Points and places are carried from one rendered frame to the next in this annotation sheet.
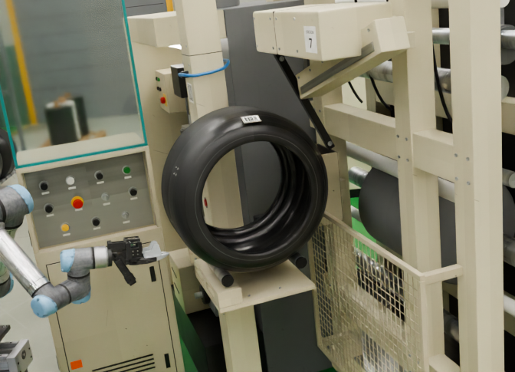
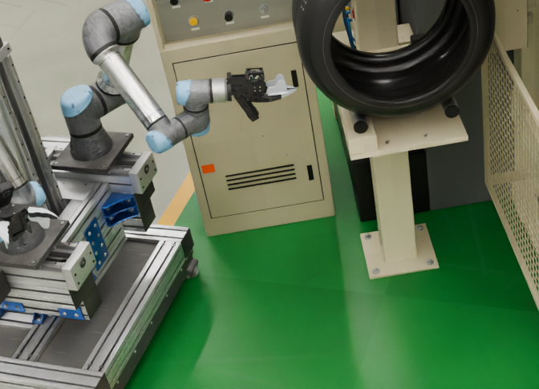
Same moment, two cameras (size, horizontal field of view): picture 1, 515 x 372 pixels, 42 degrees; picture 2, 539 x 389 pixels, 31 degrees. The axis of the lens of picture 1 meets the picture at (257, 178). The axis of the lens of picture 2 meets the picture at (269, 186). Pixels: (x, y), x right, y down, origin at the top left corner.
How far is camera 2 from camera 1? 0.81 m
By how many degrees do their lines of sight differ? 27
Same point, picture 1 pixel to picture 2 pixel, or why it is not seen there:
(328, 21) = not seen: outside the picture
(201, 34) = not seen: outside the picture
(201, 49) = not seen: outside the picture
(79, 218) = (209, 10)
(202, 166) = (333, 4)
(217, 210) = (365, 26)
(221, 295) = (352, 142)
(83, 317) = (214, 120)
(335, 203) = (518, 26)
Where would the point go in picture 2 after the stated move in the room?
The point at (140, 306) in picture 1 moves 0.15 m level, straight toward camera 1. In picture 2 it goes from (280, 113) to (279, 135)
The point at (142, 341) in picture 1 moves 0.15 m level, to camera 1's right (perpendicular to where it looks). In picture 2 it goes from (282, 150) to (319, 151)
